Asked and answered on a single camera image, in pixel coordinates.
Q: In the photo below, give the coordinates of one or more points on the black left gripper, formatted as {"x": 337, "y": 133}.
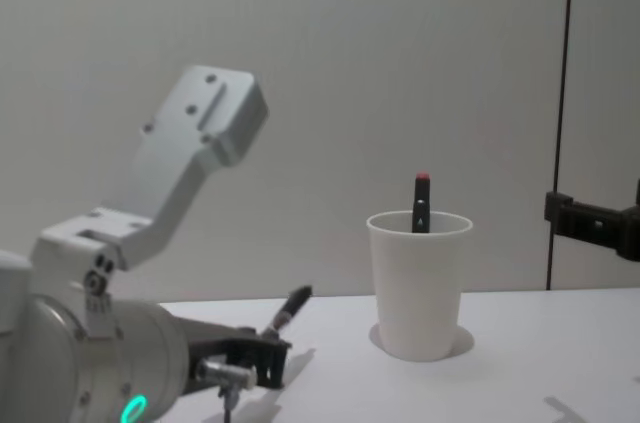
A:
{"x": 210, "y": 338}

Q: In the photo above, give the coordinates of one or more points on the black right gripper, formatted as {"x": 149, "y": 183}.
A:
{"x": 632, "y": 233}

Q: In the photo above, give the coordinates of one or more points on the black marker pen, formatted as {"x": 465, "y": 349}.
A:
{"x": 290, "y": 310}

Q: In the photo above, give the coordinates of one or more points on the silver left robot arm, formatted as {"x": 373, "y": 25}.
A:
{"x": 150, "y": 193}

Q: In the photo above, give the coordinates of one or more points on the white table cloth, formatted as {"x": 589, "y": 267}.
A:
{"x": 525, "y": 353}

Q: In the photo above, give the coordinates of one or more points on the black pen with red cap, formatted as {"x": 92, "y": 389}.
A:
{"x": 421, "y": 203}

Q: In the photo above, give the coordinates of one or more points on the white paper cup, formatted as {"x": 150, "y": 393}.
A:
{"x": 419, "y": 293}

